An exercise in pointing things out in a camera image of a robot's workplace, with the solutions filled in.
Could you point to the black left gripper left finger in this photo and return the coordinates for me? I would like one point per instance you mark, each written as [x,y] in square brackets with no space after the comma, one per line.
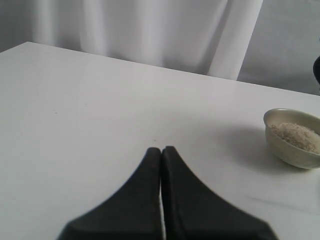
[131,213]

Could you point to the white backdrop curtain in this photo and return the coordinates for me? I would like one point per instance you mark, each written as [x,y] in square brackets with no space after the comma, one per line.
[274,43]

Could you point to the small cream ceramic bowl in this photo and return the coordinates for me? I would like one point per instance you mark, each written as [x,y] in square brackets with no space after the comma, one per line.
[285,151]

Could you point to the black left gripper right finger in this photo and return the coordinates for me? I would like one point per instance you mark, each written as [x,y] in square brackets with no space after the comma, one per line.
[193,212]

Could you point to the white rice grains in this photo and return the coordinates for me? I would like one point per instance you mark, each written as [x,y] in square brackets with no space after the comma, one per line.
[298,136]

